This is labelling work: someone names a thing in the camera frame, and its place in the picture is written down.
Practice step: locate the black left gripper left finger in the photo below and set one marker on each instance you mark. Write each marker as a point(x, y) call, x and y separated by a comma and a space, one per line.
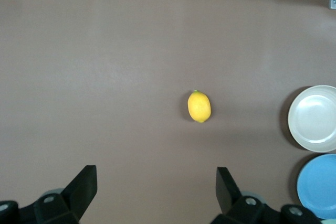
point(76, 195)

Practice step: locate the yellow lemon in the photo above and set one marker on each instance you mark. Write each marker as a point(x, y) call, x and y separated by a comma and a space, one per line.
point(199, 106)

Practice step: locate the brown table cover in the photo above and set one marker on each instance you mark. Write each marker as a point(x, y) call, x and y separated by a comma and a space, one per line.
point(78, 77)

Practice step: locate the pale green plate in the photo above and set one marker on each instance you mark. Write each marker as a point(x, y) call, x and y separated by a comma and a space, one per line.
point(331, 222)

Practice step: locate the beige plate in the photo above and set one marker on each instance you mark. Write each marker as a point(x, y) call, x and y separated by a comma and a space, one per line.
point(312, 119)

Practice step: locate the blue plate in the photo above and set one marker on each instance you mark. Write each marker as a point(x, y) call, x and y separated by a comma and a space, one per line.
point(320, 187)

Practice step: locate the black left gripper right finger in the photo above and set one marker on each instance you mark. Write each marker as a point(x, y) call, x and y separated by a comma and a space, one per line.
point(231, 200)

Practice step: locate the metal table edge bracket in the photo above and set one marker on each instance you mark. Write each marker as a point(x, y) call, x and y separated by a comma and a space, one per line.
point(333, 2)

